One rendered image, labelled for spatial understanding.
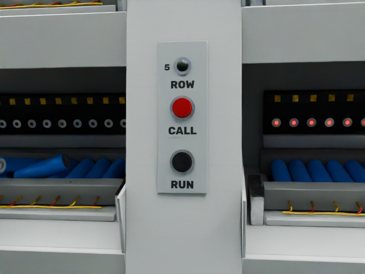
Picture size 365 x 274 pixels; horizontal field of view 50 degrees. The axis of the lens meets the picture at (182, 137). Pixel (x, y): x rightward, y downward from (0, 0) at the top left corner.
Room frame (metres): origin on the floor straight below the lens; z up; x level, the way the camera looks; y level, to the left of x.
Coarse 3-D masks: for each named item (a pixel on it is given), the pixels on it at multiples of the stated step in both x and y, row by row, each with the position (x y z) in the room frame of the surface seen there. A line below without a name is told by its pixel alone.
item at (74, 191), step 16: (0, 192) 0.40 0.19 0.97; (16, 192) 0.40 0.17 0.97; (32, 192) 0.40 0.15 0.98; (48, 192) 0.40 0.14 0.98; (64, 192) 0.40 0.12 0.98; (80, 192) 0.40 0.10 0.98; (96, 192) 0.39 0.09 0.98; (112, 192) 0.39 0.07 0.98; (64, 208) 0.38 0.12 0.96; (96, 208) 0.38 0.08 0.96
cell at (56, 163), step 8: (48, 160) 0.42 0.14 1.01; (56, 160) 0.42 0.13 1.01; (64, 160) 0.42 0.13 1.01; (24, 168) 0.43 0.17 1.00; (32, 168) 0.43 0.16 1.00; (40, 168) 0.42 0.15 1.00; (48, 168) 0.42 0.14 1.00; (56, 168) 0.42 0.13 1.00; (64, 168) 0.42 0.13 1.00; (16, 176) 0.43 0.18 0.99; (24, 176) 0.43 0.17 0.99; (32, 176) 0.43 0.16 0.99; (40, 176) 0.43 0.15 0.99; (48, 176) 0.43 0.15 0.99
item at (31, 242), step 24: (0, 144) 0.52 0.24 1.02; (24, 144) 0.51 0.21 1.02; (48, 144) 0.51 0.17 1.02; (72, 144) 0.50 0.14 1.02; (96, 144) 0.50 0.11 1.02; (120, 144) 0.50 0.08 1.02; (120, 192) 0.31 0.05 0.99; (120, 216) 0.31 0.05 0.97; (0, 240) 0.35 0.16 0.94; (24, 240) 0.35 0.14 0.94; (48, 240) 0.34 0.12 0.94; (72, 240) 0.34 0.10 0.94; (96, 240) 0.34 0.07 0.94; (120, 240) 0.34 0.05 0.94; (0, 264) 0.34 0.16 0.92; (24, 264) 0.34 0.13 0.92; (48, 264) 0.33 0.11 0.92; (72, 264) 0.33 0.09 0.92; (96, 264) 0.33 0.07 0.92; (120, 264) 0.32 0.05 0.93
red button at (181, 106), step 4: (176, 100) 0.31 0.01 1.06; (180, 100) 0.31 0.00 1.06; (184, 100) 0.31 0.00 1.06; (176, 104) 0.31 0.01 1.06; (180, 104) 0.31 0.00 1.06; (184, 104) 0.31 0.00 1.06; (188, 104) 0.31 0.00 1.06; (172, 108) 0.31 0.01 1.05; (176, 108) 0.31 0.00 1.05; (180, 108) 0.31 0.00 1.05; (184, 108) 0.31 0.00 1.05; (188, 108) 0.31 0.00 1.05; (176, 112) 0.31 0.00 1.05; (180, 112) 0.31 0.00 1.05; (184, 112) 0.31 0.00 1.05; (188, 112) 0.31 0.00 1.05; (180, 116) 0.31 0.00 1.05; (184, 116) 0.31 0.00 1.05
